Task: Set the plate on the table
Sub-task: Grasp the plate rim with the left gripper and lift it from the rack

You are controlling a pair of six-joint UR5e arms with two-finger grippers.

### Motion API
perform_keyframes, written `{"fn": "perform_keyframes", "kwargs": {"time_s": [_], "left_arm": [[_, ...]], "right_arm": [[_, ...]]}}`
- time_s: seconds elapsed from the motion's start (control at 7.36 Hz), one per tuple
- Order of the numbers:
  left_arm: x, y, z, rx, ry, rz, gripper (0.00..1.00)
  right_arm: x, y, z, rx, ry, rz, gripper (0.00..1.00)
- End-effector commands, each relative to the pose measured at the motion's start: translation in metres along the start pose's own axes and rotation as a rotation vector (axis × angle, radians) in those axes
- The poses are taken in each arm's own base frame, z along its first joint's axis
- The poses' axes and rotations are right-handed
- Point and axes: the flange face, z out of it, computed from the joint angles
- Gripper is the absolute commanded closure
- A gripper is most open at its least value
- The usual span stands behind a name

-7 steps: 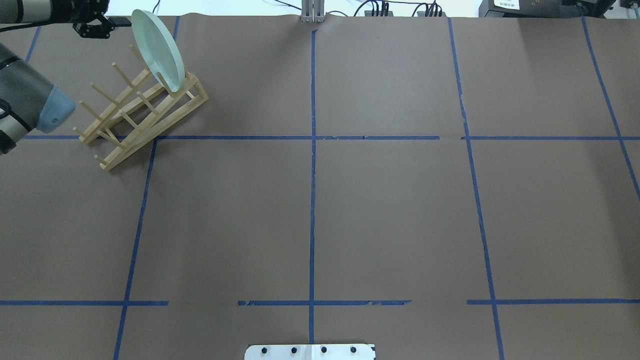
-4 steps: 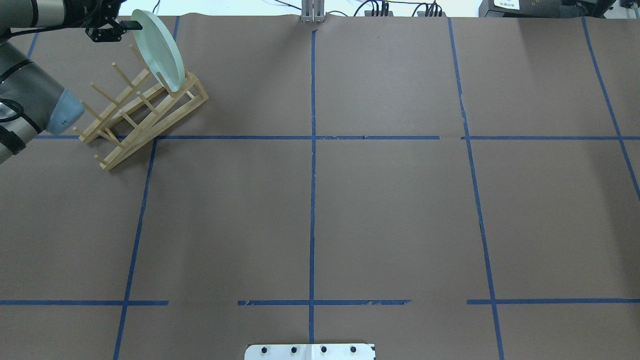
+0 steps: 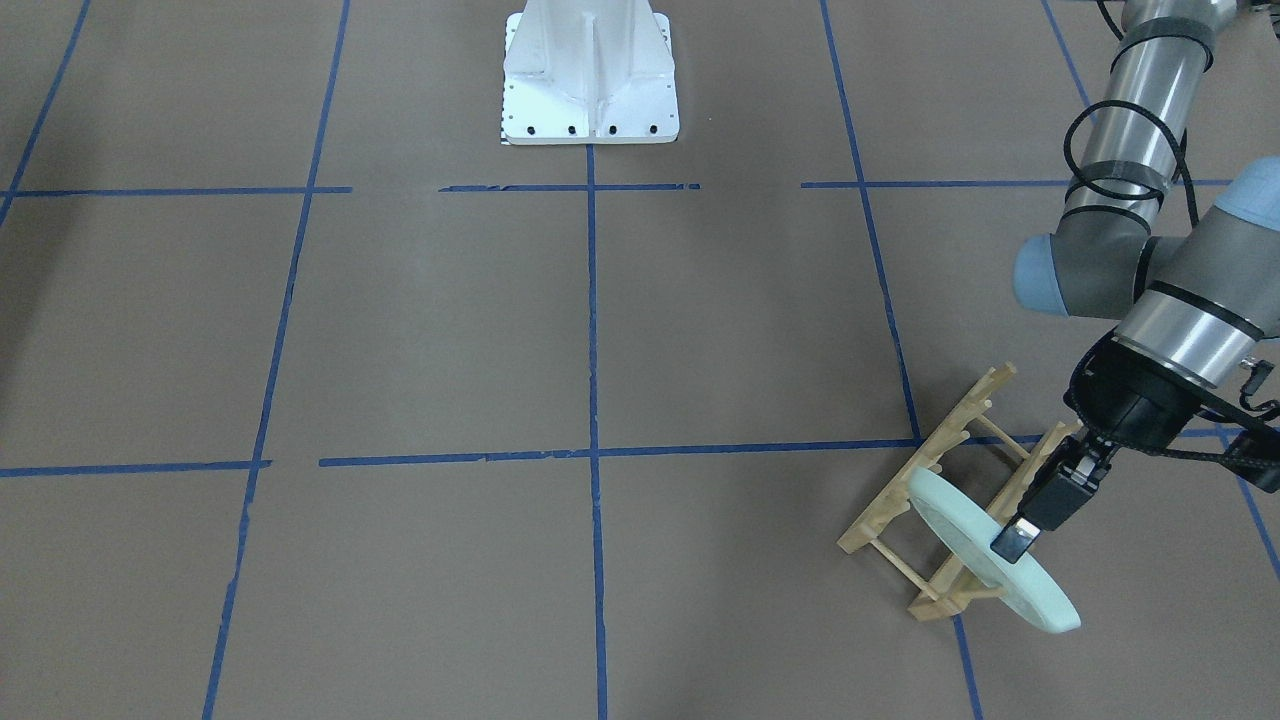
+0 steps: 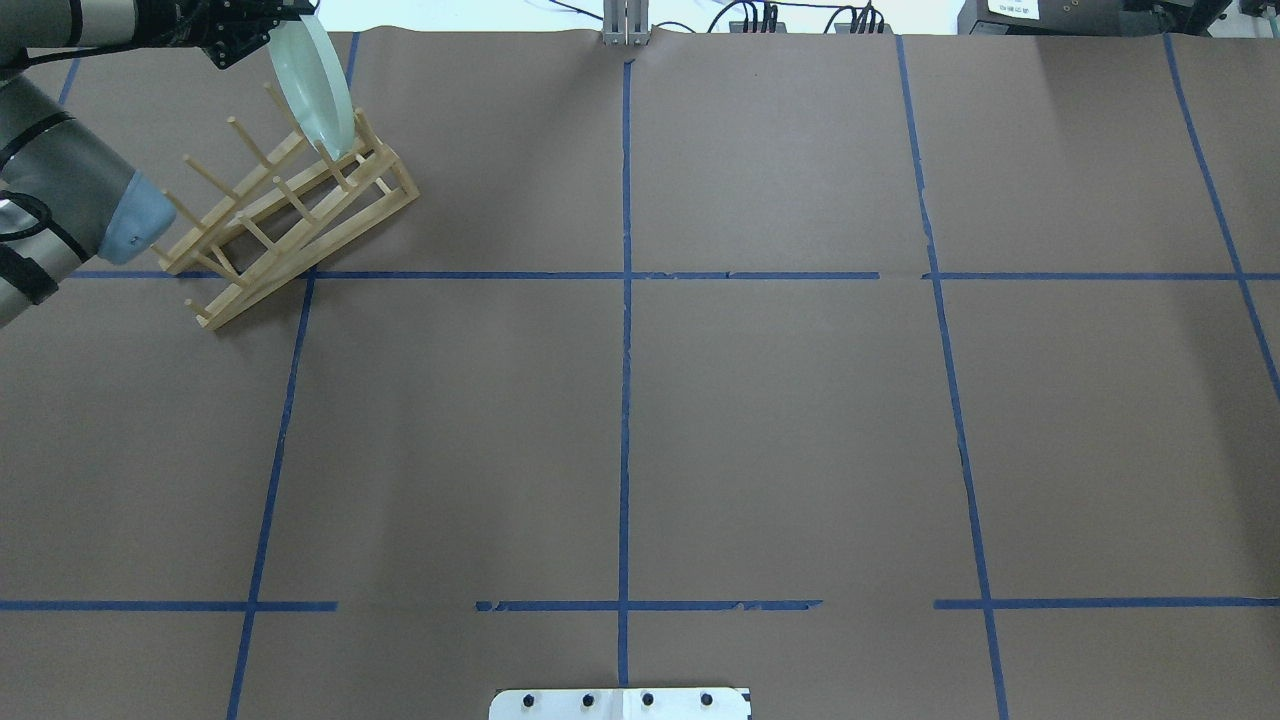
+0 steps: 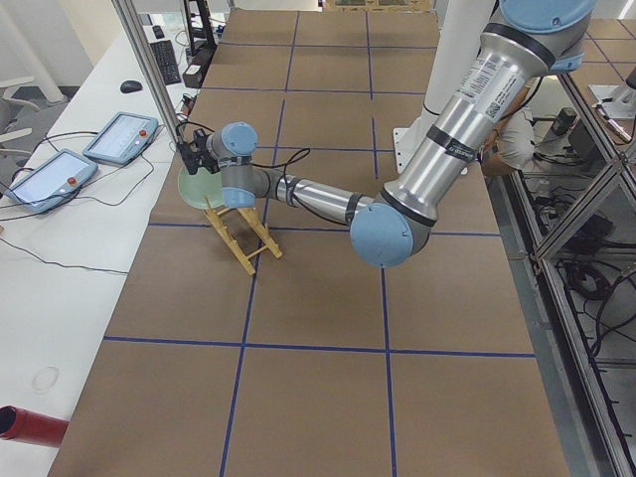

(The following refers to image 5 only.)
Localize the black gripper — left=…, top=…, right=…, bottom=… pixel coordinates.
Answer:
left=193, top=129, right=219, bottom=173

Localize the pale green plate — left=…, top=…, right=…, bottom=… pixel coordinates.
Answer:
left=178, top=166, right=224, bottom=210

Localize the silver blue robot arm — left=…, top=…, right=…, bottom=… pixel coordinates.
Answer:
left=178, top=1, right=595, bottom=267

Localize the wooden dish rack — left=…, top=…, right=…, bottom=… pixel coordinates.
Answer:
left=205, top=207, right=282, bottom=275

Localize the far teach pendant tablet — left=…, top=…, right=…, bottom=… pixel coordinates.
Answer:
left=82, top=111, right=159, bottom=165

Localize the teach pendant tablet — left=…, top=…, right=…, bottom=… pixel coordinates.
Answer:
left=5, top=149, right=98, bottom=213
left=82, top=111, right=159, bottom=165

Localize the dark box on desk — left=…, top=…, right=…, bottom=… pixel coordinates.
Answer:
left=182, top=64, right=204, bottom=88

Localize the black computer mouse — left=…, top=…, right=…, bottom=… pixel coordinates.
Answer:
left=119, top=79, right=143, bottom=94

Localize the black keyboard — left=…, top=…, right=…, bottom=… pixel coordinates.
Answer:
left=149, top=40, right=181, bottom=84

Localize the near teach pendant tablet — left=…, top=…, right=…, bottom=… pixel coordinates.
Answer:
left=5, top=149, right=98, bottom=213

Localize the seated person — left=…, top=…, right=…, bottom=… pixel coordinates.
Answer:
left=480, top=79, right=536, bottom=178

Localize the red cylinder tube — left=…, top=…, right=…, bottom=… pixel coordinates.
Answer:
left=1, top=405, right=69, bottom=447

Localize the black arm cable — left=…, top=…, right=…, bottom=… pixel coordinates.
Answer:
left=247, top=146, right=312, bottom=205

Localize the aluminium frame post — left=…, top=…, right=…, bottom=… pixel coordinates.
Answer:
left=111, top=0, right=179, bottom=147

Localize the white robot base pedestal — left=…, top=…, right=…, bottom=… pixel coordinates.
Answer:
left=394, top=0, right=495, bottom=172

